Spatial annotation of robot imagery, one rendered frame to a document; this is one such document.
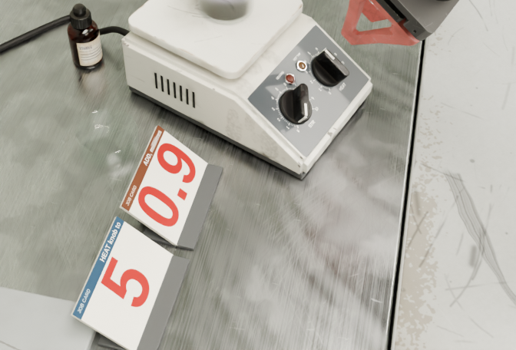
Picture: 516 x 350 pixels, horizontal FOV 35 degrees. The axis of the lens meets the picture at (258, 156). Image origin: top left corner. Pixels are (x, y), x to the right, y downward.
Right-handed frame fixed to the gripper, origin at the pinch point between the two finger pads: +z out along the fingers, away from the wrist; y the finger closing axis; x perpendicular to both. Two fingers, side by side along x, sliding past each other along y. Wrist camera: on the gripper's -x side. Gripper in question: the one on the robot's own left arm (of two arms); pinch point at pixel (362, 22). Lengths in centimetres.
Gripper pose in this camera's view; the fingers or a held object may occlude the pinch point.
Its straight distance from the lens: 69.9
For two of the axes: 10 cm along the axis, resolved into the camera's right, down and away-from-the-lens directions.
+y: -5.4, 6.4, -5.5
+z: -4.6, 3.2, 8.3
